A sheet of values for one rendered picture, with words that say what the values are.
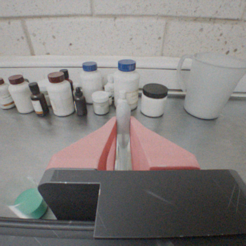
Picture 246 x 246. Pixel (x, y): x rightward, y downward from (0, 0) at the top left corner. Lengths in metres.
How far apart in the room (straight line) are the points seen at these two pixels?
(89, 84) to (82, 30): 0.18
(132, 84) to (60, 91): 0.18
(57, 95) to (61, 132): 0.09
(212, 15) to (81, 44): 0.41
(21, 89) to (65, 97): 0.12
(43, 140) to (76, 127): 0.08
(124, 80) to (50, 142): 0.23
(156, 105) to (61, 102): 0.25
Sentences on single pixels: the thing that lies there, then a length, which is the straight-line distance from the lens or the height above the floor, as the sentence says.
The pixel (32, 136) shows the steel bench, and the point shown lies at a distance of 0.41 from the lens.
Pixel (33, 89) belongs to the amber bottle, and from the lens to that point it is 0.44.
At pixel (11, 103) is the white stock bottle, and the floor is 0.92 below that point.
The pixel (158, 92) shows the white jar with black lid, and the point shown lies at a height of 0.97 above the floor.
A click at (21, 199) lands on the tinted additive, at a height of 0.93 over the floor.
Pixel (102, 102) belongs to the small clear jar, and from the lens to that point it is 0.40.
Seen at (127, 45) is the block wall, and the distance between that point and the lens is 0.54.
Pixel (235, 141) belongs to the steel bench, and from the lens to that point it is 0.43.
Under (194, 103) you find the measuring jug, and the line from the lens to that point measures 0.44.
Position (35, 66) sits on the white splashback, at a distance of 0.59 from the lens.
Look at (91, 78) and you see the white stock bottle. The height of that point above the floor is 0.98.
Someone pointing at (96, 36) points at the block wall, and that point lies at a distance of 0.54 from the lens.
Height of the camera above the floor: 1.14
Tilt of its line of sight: 38 degrees down
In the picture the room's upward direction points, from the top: 1 degrees clockwise
